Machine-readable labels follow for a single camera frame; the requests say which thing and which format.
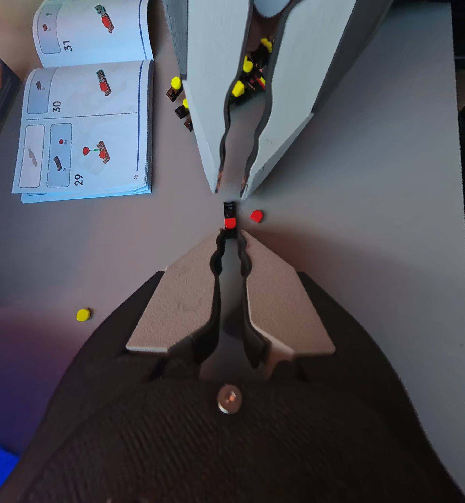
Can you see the lego instruction booklet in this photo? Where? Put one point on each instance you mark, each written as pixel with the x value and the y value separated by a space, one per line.
pixel 95 118

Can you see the yellow round lego tile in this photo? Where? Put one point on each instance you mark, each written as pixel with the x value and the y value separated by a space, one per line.
pixel 83 314

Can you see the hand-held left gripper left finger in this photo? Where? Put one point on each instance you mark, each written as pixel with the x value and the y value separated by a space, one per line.
pixel 175 302

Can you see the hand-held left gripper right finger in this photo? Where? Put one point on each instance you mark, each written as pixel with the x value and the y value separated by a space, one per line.
pixel 287 310

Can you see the black and yellow lego model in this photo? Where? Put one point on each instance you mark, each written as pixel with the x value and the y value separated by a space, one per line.
pixel 238 89

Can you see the small red lego piece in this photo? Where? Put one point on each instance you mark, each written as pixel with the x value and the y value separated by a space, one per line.
pixel 257 216

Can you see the black lego plate with red tile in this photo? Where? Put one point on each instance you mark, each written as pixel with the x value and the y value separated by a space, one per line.
pixel 230 223

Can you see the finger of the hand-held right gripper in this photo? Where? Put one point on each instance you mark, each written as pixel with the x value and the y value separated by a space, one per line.
pixel 315 51
pixel 213 47

